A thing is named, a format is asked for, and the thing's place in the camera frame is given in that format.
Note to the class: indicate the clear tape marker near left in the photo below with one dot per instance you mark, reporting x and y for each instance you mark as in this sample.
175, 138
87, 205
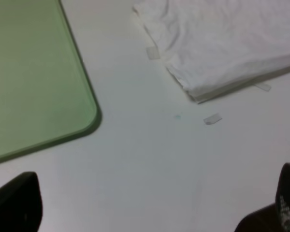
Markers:
212, 119

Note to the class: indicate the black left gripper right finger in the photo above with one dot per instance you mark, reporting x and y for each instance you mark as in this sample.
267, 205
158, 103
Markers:
275, 217

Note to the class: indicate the white short sleeve shirt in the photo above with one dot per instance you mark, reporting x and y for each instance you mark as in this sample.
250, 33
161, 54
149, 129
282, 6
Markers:
212, 46

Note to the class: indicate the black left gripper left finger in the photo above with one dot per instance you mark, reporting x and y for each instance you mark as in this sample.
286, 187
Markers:
21, 205

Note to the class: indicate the green plastic tray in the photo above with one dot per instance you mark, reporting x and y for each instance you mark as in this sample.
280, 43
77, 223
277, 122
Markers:
46, 97

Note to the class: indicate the clear tape marker under shirt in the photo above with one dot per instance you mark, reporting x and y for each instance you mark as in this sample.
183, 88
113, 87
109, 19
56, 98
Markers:
263, 86

